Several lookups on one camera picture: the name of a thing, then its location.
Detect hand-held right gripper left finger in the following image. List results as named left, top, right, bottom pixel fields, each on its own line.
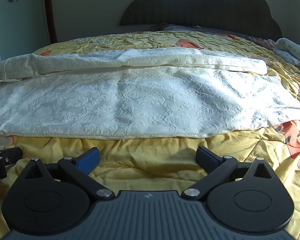
left=22, top=147, right=115, bottom=201

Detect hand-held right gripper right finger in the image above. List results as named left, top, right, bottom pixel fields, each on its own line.
left=181, top=145, right=278, bottom=202

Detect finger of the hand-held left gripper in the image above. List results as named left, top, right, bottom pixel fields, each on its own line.
left=0, top=147, right=23, bottom=167

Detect cream embossed pants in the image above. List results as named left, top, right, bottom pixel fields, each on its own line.
left=0, top=47, right=300, bottom=140

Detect yellow printed blanket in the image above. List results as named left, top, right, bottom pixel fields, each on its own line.
left=0, top=30, right=300, bottom=240

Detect pinkish crumpled cloth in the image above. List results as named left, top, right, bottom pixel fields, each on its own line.
left=249, top=36, right=277, bottom=51

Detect grey checked pillow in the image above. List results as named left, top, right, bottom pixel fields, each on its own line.
left=150, top=24, right=252, bottom=39

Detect flower print glass door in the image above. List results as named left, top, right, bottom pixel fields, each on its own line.
left=0, top=0, right=52, bottom=67

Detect folded white printed cloth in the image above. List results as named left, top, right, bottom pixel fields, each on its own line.
left=273, top=38, right=300, bottom=71

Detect dark scalloped headboard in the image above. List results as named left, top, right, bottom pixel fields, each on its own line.
left=119, top=0, right=283, bottom=39

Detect brown wooden door frame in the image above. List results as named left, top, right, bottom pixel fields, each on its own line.
left=43, top=0, right=59, bottom=44

